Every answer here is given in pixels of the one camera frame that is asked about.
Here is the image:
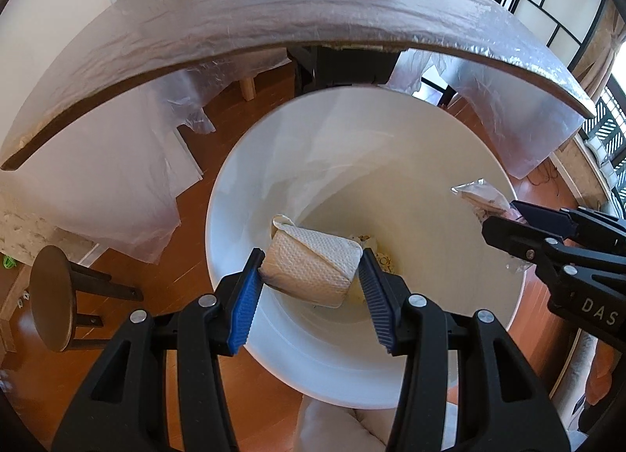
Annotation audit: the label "white paper towel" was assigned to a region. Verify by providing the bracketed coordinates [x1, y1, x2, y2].
[259, 214, 363, 309]

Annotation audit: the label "dark round wooden stool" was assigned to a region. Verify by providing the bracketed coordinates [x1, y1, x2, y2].
[29, 245, 143, 352]

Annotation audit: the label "clear plastic snack wrapper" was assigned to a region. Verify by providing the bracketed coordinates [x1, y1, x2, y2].
[450, 177, 535, 275]

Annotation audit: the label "beige curtain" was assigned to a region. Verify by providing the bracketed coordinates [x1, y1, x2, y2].
[573, 0, 625, 102]

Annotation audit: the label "black cable on floor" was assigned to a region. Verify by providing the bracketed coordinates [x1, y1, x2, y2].
[525, 159, 563, 199]

